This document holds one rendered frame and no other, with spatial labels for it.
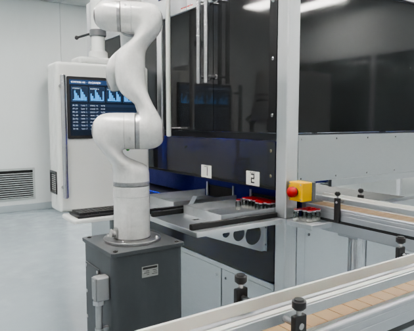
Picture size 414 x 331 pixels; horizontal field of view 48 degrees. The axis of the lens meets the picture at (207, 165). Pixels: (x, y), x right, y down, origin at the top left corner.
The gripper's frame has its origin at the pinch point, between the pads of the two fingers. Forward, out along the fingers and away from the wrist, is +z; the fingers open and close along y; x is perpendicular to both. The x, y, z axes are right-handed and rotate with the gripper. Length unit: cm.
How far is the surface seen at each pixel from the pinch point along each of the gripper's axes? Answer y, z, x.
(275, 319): 139, 35, 1
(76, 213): -24, 26, -44
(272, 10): 29, -30, 57
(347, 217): 47, 51, 56
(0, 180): -475, -8, -187
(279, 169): 30, 29, 41
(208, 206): 9.2, 37.4, 13.4
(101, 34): -46, -57, -6
